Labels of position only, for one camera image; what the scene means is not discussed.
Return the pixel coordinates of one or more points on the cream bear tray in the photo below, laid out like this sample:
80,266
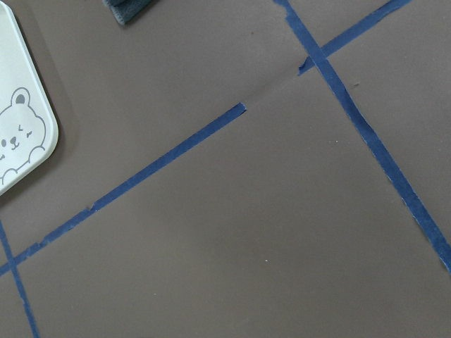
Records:
29,131

